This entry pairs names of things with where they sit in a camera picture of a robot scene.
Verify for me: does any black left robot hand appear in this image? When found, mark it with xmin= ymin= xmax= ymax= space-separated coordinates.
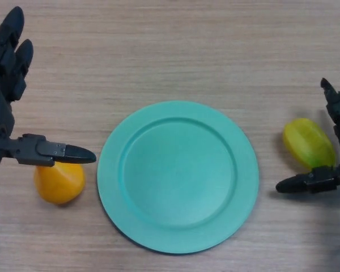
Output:
xmin=0 ymin=6 xmax=97 ymax=172

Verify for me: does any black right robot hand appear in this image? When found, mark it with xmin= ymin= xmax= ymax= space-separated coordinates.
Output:
xmin=275 ymin=78 xmax=340 ymax=194

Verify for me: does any yellow starfruit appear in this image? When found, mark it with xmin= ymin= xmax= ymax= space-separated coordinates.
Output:
xmin=283 ymin=117 xmax=337 ymax=172

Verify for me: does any green round plate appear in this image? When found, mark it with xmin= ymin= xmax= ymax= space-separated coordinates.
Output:
xmin=97 ymin=100 xmax=260 ymax=256

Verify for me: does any orange pear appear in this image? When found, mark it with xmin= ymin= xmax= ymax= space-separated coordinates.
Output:
xmin=33 ymin=161 xmax=86 ymax=205

